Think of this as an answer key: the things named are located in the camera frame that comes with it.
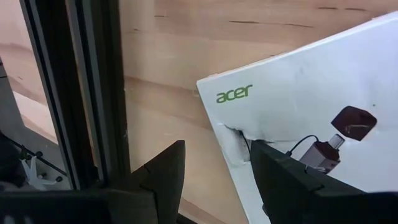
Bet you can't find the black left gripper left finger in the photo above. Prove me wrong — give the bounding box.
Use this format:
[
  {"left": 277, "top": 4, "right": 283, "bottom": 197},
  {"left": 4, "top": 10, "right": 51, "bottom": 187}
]
[{"left": 0, "top": 139, "right": 187, "bottom": 224}]

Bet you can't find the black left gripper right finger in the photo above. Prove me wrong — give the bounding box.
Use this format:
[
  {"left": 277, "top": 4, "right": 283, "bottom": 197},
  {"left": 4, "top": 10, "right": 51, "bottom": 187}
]
[{"left": 250, "top": 140, "right": 398, "bottom": 224}]

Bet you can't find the grey metal base plate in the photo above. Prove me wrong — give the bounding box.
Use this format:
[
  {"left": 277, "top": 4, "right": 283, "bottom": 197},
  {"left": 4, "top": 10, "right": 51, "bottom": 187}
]
[{"left": 0, "top": 58, "right": 72, "bottom": 190}]

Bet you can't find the white plastic clip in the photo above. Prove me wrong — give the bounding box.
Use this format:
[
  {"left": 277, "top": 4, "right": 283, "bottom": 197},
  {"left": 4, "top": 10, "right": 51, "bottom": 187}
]
[{"left": 20, "top": 155, "right": 57, "bottom": 190}]

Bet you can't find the white acer cardboard box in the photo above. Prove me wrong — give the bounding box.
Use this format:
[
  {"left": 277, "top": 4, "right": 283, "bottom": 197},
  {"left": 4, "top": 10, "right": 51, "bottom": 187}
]
[{"left": 197, "top": 11, "right": 398, "bottom": 224}]

